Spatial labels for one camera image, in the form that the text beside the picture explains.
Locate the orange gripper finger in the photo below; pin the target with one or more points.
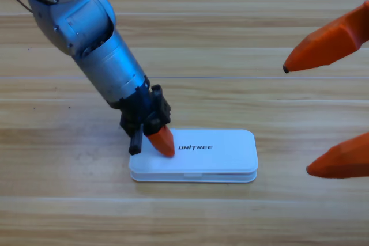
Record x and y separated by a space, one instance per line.
343 162
325 44

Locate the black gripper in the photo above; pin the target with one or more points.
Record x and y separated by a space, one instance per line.
144 110

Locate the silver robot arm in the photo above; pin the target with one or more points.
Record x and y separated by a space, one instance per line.
95 47

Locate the white Unitree pencil case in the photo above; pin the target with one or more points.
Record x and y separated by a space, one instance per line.
219 153

